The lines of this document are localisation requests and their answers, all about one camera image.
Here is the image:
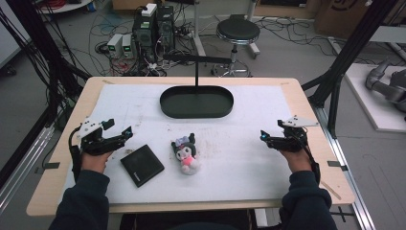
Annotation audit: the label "black oval tray stand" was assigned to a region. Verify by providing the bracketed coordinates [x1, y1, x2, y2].
[159, 53, 235, 120]

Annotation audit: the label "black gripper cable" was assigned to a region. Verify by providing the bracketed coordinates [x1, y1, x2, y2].
[300, 133, 322, 187]
[68, 125, 84, 184]

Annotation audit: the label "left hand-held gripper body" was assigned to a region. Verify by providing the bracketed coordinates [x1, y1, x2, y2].
[77, 117, 113, 157]

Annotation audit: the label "black tape piece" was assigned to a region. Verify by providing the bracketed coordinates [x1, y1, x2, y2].
[34, 161, 61, 175]
[327, 160, 350, 173]

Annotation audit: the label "person's right hand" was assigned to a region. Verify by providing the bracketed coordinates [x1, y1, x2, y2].
[280, 149, 314, 174]

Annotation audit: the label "white floor board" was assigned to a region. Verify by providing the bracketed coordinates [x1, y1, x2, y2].
[344, 62, 406, 134]

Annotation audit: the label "wooden table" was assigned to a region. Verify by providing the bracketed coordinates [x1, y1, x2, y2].
[26, 76, 356, 219]

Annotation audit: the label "person's legs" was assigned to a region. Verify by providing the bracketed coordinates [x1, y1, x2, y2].
[119, 208, 257, 230]

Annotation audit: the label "black round stool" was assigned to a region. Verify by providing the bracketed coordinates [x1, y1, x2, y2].
[212, 16, 261, 79]

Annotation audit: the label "aluminium floor rail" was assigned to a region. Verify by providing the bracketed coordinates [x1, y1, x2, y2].
[0, 125, 56, 214]
[313, 104, 378, 230]

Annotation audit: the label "cardboard box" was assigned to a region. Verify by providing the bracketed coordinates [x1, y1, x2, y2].
[313, 0, 372, 40]

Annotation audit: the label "black computer tower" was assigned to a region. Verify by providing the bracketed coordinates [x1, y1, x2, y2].
[131, 12, 160, 63]
[155, 4, 176, 54]

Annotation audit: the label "black and pink plush doll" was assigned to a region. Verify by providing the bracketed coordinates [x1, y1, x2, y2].
[170, 132, 202, 176]

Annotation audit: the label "white box on tower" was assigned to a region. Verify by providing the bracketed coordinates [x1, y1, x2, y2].
[140, 2, 158, 18]

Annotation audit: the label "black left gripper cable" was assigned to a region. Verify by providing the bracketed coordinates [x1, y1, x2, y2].
[68, 125, 84, 184]

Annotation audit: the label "person's left hand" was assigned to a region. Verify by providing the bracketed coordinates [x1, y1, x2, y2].
[80, 149, 113, 175]

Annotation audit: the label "black metal frame post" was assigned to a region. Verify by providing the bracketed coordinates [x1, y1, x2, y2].
[301, 0, 400, 139]

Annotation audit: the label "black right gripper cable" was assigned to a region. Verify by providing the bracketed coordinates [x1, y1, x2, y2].
[300, 133, 322, 187]

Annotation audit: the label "white table mat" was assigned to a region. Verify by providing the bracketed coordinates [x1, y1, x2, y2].
[61, 83, 297, 206]

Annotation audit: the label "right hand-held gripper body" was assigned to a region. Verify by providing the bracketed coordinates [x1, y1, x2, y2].
[275, 115, 321, 153]

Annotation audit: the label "grey power supply unit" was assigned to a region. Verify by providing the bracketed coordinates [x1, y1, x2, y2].
[121, 33, 135, 59]
[106, 33, 124, 59]

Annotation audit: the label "electronics boxes with cables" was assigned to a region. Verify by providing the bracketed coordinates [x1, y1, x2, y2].
[65, 9, 199, 78]

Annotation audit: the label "white desk leg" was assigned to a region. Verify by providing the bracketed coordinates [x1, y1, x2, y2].
[191, 0, 208, 58]

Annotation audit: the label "black frame with cables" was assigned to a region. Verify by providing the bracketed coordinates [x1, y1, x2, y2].
[0, 0, 92, 128]

